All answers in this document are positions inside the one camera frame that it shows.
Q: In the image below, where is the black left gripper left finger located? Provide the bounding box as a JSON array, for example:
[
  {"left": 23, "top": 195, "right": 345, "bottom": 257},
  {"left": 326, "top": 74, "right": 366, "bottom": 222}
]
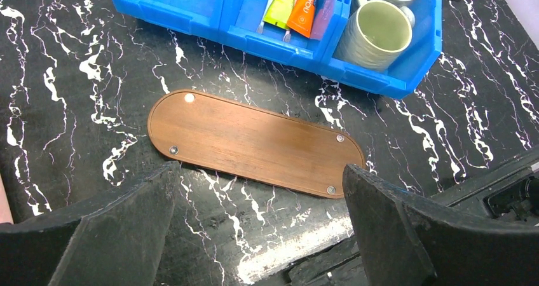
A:
[{"left": 1, "top": 161, "right": 181, "bottom": 285}]

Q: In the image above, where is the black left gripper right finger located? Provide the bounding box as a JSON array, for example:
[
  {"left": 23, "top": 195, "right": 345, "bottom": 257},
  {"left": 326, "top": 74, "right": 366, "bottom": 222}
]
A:
[{"left": 343, "top": 164, "right": 538, "bottom": 285}]

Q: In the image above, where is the oval wooden tray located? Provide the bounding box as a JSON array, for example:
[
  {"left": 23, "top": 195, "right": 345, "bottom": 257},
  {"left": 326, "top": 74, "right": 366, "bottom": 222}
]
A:
[{"left": 147, "top": 90, "right": 365, "bottom": 199}]

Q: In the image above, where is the light green ceramic mug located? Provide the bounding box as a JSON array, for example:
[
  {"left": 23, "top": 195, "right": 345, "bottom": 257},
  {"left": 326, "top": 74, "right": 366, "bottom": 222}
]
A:
[{"left": 333, "top": 0, "right": 416, "bottom": 72}]

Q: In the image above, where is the blue three-compartment plastic bin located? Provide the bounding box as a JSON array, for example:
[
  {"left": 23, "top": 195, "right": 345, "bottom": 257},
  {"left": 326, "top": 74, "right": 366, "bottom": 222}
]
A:
[{"left": 113, "top": 0, "right": 442, "bottom": 99}]

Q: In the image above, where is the orange toothpaste tube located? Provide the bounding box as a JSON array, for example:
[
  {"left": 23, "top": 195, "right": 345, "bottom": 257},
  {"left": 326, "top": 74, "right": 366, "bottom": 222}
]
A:
[{"left": 287, "top": 0, "right": 317, "bottom": 38}]

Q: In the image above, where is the green toothpaste tube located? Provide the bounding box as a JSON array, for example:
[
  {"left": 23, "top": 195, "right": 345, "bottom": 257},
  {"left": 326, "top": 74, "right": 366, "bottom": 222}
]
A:
[{"left": 264, "top": 0, "right": 294, "bottom": 29}]

